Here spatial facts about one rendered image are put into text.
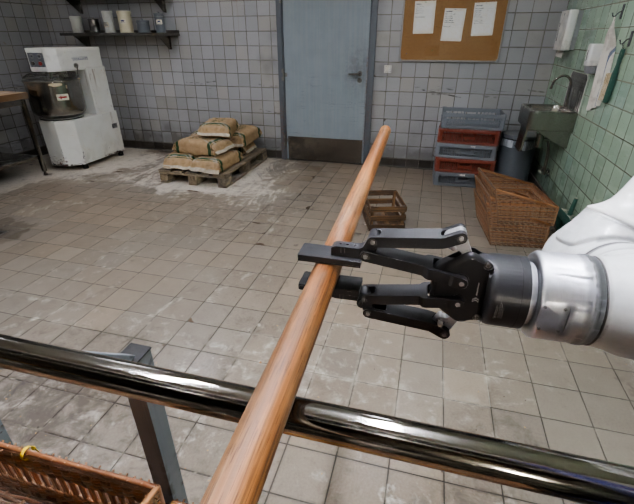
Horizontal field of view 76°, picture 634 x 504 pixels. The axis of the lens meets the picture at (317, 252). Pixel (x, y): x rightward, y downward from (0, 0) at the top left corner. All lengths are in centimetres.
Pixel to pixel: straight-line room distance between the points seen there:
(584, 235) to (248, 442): 46
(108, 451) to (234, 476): 169
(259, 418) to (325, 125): 505
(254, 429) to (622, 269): 35
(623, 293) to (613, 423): 179
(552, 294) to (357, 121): 482
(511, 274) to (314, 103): 491
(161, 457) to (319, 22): 477
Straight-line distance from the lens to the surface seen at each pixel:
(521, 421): 204
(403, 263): 43
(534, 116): 401
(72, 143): 570
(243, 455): 27
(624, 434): 220
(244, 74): 556
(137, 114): 647
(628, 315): 45
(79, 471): 96
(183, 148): 476
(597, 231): 59
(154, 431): 88
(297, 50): 527
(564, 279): 44
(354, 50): 511
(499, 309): 43
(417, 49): 504
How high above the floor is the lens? 143
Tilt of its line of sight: 28 degrees down
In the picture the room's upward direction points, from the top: straight up
